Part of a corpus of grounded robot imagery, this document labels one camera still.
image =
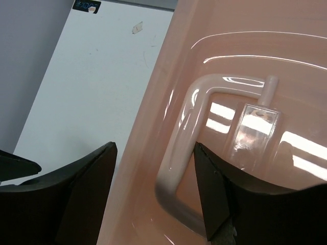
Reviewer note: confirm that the small torn tape scrap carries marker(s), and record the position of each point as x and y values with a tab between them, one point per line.
137	28

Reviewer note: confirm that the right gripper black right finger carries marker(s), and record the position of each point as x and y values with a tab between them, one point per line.
239	208

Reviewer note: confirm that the pink plastic toolbox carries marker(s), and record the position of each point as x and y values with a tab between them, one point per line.
247	79

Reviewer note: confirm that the black blue lock sticker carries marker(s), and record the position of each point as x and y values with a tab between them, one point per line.
86	5

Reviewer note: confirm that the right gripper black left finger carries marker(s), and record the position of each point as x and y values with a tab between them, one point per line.
65	206

